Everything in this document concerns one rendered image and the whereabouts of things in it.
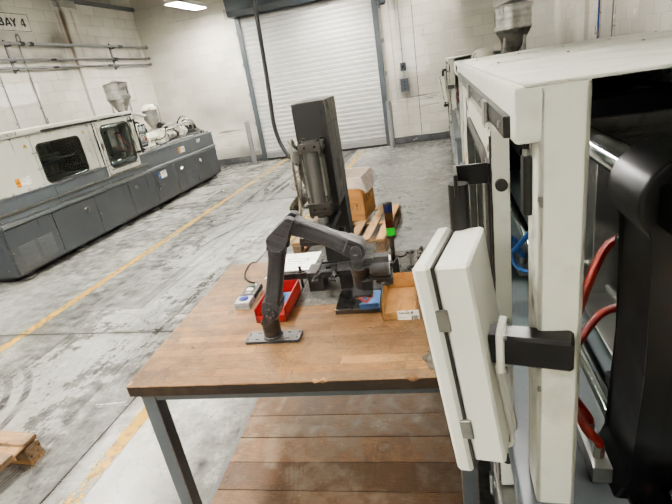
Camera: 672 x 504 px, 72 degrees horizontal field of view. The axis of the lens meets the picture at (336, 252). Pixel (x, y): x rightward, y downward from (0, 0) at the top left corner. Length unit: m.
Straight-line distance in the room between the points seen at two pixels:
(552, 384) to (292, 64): 10.79
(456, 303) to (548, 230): 0.16
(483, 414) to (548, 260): 0.26
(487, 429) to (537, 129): 0.46
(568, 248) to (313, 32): 10.65
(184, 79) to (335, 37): 3.86
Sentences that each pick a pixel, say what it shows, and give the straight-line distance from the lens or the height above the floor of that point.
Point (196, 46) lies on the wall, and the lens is 12.27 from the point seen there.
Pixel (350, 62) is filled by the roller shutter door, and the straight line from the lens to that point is 11.02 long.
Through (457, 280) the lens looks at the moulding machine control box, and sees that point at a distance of 0.67.
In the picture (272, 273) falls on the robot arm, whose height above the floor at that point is 1.16.
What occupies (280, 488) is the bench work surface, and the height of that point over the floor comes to 0.22.
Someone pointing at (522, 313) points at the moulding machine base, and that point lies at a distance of 1.52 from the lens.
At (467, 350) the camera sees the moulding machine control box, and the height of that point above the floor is 1.32.
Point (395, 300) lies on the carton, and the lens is 1.77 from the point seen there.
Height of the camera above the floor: 1.73
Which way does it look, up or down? 21 degrees down
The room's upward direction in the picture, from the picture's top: 9 degrees counter-clockwise
